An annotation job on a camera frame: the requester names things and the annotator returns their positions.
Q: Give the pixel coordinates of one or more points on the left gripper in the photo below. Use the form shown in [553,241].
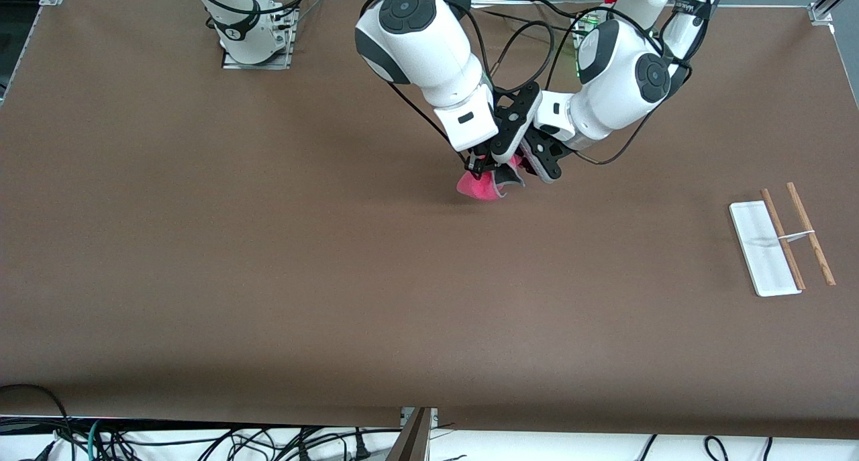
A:
[528,158]

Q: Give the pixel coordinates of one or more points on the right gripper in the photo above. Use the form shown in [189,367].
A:
[478,164]

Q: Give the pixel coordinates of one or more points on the pink microfibre towel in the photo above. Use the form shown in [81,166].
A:
[478,187]

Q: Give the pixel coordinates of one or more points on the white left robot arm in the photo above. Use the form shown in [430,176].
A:
[617,78]

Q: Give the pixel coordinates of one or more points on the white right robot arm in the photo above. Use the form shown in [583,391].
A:
[429,52]

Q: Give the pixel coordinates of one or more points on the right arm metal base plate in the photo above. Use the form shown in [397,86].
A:
[290,45]

